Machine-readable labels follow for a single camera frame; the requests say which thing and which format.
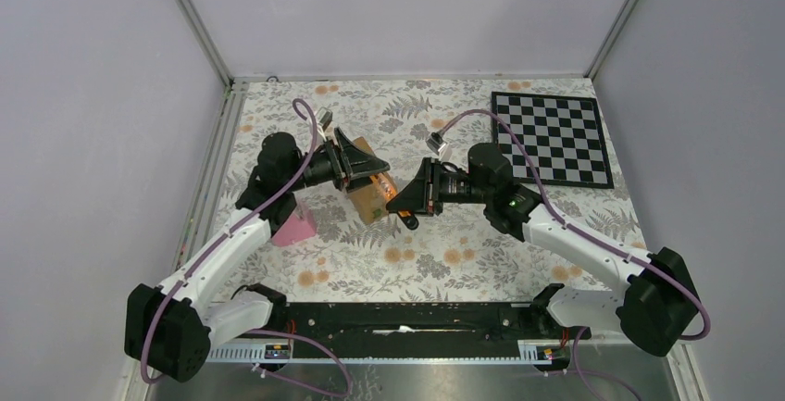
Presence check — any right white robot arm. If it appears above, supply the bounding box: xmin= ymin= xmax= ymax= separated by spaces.
xmin=387 ymin=143 xmax=704 ymax=357

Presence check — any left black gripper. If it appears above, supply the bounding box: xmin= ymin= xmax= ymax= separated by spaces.
xmin=285 ymin=129 xmax=390 ymax=193

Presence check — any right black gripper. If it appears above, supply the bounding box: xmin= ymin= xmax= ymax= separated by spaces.
xmin=387 ymin=157 xmax=492 ymax=217

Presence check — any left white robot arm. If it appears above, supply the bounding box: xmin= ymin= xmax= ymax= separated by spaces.
xmin=124 ymin=129 xmax=390 ymax=382

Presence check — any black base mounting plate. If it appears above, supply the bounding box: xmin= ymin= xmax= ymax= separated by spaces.
xmin=247 ymin=302 xmax=591 ymax=357

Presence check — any grey slotted cable duct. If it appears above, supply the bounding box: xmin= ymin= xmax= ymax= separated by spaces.
xmin=206 ymin=339 xmax=554 ymax=365

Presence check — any orange black utility knife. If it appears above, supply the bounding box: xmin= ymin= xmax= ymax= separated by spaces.
xmin=371 ymin=174 xmax=397 ymax=200

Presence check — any brown cardboard express box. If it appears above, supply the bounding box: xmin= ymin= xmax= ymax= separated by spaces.
xmin=346 ymin=172 xmax=398 ymax=225

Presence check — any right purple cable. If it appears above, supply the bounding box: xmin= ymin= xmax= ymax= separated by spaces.
xmin=426 ymin=108 xmax=713 ymax=401

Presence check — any pink plastic bag package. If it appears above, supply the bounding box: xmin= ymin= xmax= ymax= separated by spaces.
xmin=271 ymin=202 xmax=318 ymax=247

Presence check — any black white chessboard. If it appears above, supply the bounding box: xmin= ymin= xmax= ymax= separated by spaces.
xmin=491 ymin=92 xmax=615 ymax=189

